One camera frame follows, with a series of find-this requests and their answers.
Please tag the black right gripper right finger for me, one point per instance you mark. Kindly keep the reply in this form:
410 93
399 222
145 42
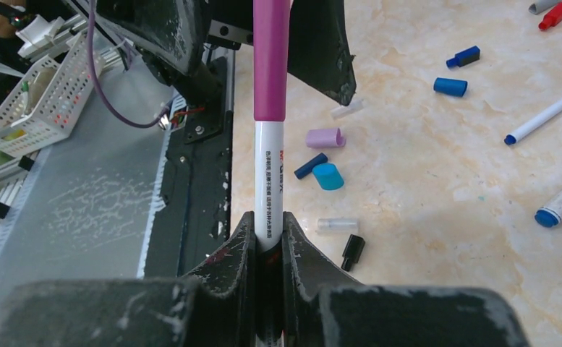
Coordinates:
325 306

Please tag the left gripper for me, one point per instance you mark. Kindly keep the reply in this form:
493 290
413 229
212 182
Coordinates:
173 33

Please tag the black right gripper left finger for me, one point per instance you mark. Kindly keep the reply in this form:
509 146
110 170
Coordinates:
211 305

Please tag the magenta capped pen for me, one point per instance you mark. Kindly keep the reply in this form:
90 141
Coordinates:
271 46

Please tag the black marker cap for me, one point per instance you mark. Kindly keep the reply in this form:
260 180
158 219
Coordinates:
352 252

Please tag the clear teal pen cap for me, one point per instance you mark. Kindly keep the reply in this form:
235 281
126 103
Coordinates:
327 226

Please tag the pink highlighter cap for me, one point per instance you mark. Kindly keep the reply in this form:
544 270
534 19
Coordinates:
325 138

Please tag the light blue marker cap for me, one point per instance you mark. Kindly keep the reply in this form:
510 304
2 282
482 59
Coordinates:
328 176

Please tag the dark blue marker cap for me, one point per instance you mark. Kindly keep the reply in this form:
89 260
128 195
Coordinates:
307 168

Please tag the small dark blue cap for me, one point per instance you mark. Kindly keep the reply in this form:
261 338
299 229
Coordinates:
464 57

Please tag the small white blue marker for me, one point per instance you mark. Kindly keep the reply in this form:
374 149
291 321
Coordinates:
534 123

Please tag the grey pen cap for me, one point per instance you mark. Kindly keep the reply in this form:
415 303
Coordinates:
539 6

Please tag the red pen cap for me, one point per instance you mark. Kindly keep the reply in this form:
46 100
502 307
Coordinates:
551 18

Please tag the white perforated basket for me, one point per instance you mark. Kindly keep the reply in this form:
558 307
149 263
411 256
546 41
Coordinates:
46 103

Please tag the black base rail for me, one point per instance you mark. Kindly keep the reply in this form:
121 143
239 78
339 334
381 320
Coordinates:
190 212

